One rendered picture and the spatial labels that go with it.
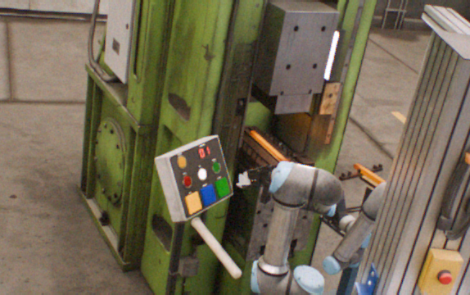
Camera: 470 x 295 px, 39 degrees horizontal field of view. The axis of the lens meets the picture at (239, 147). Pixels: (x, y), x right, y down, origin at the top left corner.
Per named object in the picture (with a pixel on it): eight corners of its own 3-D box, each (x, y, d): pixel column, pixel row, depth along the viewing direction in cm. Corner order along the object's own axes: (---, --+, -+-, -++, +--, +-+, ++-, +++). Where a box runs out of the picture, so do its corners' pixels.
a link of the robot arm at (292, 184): (285, 308, 240) (318, 178, 217) (245, 298, 241) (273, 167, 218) (289, 288, 251) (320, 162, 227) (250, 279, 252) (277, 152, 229)
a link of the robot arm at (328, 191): (352, 173, 219) (336, 195, 267) (319, 165, 220) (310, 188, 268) (345, 206, 217) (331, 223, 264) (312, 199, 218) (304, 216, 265)
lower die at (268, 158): (294, 175, 335) (297, 161, 331) (260, 179, 325) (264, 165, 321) (253, 138, 366) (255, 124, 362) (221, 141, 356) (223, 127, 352)
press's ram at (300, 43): (335, 92, 322) (354, 12, 304) (268, 96, 303) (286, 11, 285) (289, 61, 353) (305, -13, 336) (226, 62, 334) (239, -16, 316)
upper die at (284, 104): (309, 111, 319) (313, 93, 315) (273, 114, 309) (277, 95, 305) (264, 78, 351) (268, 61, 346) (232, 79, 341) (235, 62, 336)
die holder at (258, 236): (305, 249, 357) (323, 178, 337) (245, 261, 338) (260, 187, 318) (255, 196, 399) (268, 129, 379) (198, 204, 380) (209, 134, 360)
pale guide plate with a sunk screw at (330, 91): (332, 114, 345) (341, 83, 337) (319, 115, 340) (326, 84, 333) (331, 111, 346) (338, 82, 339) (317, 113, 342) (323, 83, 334)
